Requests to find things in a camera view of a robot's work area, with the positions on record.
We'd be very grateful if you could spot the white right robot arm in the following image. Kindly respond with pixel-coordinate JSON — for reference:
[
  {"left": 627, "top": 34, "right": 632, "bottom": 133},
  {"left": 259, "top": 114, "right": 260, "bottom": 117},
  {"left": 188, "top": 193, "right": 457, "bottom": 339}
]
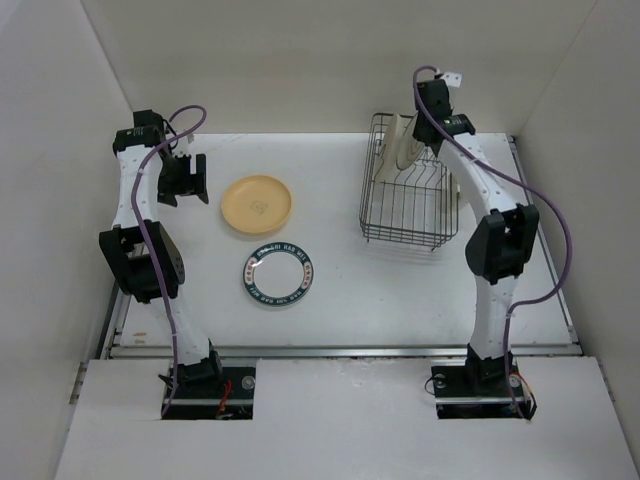
[{"left": 413, "top": 78, "right": 539, "bottom": 394}]

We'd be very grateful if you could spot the white plate green rim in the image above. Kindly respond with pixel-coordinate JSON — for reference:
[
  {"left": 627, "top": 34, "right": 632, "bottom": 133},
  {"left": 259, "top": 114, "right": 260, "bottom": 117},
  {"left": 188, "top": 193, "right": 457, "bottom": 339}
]
[{"left": 396, "top": 129, "right": 427, "bottom": 171}]

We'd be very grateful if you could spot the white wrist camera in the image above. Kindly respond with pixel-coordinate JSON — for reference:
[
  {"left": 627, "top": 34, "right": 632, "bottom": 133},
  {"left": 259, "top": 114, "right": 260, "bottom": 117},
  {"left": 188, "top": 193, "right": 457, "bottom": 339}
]
[
  {"left": 434, "top": 71, "right": 462, "bottom": 89},
  {"left": 172, "top": 133, "right": 194, "bottom": 157}
]

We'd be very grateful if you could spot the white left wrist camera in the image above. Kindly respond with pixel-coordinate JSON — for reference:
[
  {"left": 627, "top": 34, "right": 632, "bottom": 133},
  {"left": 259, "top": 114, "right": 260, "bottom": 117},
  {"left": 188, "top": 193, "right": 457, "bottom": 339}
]
[{"left": 172, "top": 133, "right": 194, "bottom": 157}]

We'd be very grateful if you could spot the beige cutlery holder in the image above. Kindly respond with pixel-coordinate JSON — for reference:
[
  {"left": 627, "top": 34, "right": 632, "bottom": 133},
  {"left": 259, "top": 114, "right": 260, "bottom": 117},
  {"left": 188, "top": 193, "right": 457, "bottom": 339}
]
[{"left": 447, "top": 173, "right": 461, "bottom": 210}]

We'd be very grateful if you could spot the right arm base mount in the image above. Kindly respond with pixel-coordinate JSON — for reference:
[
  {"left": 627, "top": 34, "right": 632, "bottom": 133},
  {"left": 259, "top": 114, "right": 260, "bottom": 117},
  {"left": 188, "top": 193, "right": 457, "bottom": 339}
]
[{"left": 425, "top": 365, "right": 538, "bottom": 421}]

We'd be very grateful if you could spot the cream plate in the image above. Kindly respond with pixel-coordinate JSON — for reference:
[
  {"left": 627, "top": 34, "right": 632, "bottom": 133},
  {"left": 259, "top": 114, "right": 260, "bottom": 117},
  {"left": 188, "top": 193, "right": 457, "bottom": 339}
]
[{"left": 374, "top": 114, "right": 410, "bottom": 183}]

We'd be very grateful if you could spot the black wire dish rack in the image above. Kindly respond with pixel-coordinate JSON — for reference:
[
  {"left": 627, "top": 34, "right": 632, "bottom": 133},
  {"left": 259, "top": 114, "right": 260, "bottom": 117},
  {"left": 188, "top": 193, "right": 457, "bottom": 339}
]
[{"left": 359, "top": 112, "right": 459, "bottom": 250}]

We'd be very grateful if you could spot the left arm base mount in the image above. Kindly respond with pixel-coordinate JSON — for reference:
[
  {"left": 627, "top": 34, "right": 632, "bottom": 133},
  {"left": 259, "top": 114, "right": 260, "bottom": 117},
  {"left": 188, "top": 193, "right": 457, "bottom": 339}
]
[{"left": 160, "top": 364, "right": 257, "bottom": 420}]

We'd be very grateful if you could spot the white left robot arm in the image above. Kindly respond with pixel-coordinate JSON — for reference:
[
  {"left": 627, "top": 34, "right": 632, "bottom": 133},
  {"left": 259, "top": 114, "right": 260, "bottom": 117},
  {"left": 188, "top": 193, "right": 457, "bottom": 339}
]
[{"left": 99, "top": 110, "right": 224, "bottom": 397}]

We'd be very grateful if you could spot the plate with lettered rim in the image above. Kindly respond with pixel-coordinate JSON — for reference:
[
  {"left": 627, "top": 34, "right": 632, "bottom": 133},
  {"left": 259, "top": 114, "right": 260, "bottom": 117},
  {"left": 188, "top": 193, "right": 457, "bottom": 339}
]
[{"left": 242, "top": 241, "right": 315, "bottom": 308}]

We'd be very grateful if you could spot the yellow bear plate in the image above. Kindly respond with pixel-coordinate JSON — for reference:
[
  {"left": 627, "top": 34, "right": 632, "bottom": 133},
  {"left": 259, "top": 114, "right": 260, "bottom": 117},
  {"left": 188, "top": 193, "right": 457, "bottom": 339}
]
[{"left": 220, "top": 175, "right": 293, "bottom": 235}]

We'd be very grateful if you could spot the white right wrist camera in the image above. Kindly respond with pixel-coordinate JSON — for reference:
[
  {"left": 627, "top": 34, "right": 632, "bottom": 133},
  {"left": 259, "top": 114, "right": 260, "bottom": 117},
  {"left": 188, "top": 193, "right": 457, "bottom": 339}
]
[{"left": 434, "top": 71, "right": 462, "bottom": 89}]

